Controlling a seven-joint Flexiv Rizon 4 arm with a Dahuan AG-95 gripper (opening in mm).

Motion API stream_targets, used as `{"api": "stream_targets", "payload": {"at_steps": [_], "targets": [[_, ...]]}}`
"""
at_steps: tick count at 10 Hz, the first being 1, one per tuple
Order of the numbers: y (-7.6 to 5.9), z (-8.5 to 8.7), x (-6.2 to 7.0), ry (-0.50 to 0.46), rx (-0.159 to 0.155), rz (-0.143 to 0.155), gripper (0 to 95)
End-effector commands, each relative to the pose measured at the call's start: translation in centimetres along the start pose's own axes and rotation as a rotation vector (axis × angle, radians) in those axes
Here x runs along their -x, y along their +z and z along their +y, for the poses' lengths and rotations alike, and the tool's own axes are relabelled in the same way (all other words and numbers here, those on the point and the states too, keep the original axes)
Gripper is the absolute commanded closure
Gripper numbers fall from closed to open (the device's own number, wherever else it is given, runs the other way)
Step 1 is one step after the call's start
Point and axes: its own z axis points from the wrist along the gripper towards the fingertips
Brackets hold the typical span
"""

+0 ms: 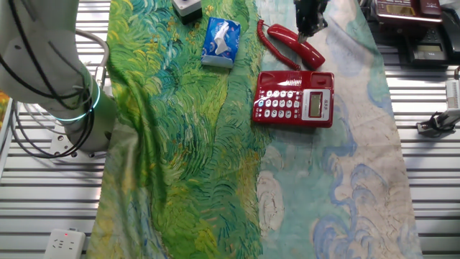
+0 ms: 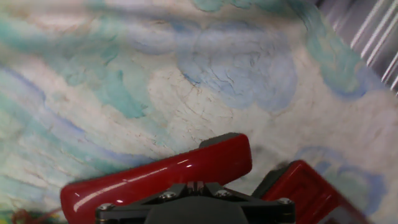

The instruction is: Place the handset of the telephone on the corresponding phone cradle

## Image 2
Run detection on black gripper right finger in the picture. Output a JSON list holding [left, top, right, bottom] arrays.
[[196, 182, 296, 224]]

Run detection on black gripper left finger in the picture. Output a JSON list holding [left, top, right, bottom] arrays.
[[95, 182, 197, 224]]

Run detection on red telephone handset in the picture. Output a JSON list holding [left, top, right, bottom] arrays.
[[60, 132, 253, 224]]

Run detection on red telephone cord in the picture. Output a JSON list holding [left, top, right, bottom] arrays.
[[11, 207, 65, 224]]

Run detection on red telephone base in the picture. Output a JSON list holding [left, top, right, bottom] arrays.
[[251, 159, 374, 224]]

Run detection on green blue painted cloth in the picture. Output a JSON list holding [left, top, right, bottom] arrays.
[[0, 0, 398, 224]]

